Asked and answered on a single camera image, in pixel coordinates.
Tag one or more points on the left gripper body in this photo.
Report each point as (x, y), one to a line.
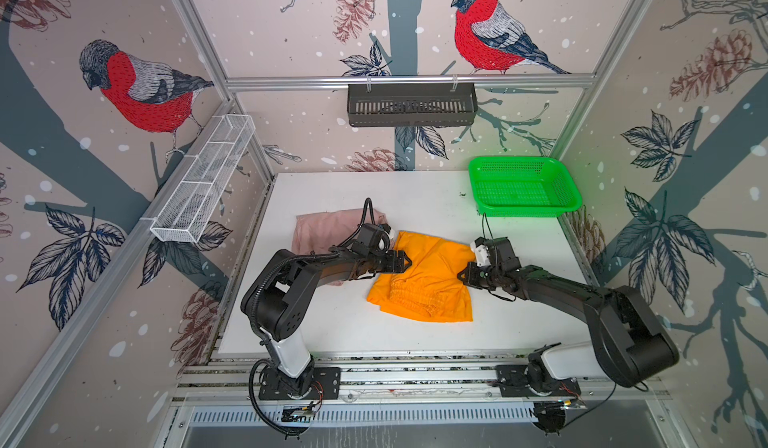
(385, 262)

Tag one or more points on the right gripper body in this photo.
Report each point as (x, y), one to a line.
(485, 276)

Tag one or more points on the orange shorts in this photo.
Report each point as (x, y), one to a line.
(428, 291)

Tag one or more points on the pink shorts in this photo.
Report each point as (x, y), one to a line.
(317, 232)

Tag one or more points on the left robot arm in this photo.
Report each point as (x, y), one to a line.
(277, 302)

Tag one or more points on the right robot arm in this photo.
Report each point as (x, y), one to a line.
(627, 342)

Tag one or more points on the green plastic basket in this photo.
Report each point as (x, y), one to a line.
(522, 187)

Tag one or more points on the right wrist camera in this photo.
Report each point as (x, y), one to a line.
(484, 250)

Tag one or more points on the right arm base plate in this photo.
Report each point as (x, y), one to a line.
(516, 382)

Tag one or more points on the aluminium mounting rail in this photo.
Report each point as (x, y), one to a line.
(377, 379)

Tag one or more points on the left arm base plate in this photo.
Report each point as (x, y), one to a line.
(314, 383)

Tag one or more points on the black wall shelf basket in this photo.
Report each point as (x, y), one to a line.
(411, 105)

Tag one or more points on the white wire wall basket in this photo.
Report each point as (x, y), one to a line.
(193, 201)

